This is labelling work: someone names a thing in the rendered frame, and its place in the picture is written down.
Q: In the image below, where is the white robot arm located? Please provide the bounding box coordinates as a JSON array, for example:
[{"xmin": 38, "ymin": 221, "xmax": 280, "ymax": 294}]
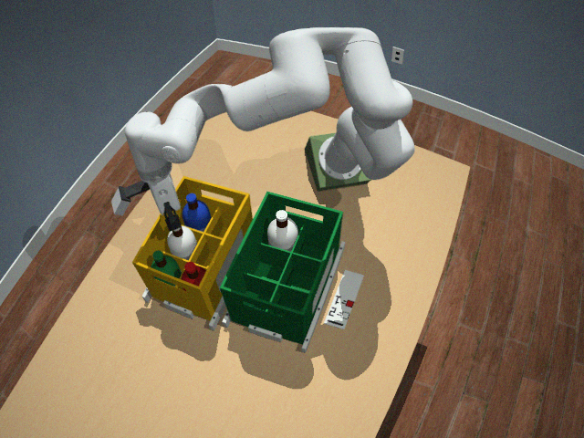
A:
[{"xmin": 125, "ymin": 27, "xmax": 415, "ymax": 183}]

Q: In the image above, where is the red bottle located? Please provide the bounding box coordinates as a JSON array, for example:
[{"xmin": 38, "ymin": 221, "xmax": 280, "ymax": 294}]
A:
[{"xmin": 181, "ymin": 262, "xmax": 206, "ymax": 286}]

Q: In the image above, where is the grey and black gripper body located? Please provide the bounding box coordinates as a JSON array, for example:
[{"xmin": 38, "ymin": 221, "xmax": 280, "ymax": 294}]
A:
[{"xmin": 143, "ymin": 168, "xmax": 181, "ymax": 215}]

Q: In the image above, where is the white bottle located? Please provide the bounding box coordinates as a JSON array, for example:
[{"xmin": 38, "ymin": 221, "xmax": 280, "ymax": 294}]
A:
[{"xmin": 167, "ymin": 226, "xmax": 197, "ymax": 261}]

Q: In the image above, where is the green plastic bottle crate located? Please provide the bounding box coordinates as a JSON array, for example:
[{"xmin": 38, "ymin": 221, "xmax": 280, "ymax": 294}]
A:
[{"xmin": 220, "ymin": 192, "xmax": 343, "ymax": 345}]

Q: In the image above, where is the yellow crate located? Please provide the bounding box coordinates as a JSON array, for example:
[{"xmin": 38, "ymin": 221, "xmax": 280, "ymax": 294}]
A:
[{"xmin": 132, "ymin": 176, "xmax": 253, "ymax": 321}]

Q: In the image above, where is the blue bottle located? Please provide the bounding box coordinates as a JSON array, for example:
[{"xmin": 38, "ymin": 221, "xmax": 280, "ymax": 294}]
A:
[{"xmin": 182, "ymin": 193, "xmax": 212, "ymax": 232}]

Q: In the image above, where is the white paper pick list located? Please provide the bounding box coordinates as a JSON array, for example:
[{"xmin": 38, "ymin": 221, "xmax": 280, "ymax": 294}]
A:
[{"xmin": 324, "ymin": 270, "xmax": 364, "ymax": 329}]

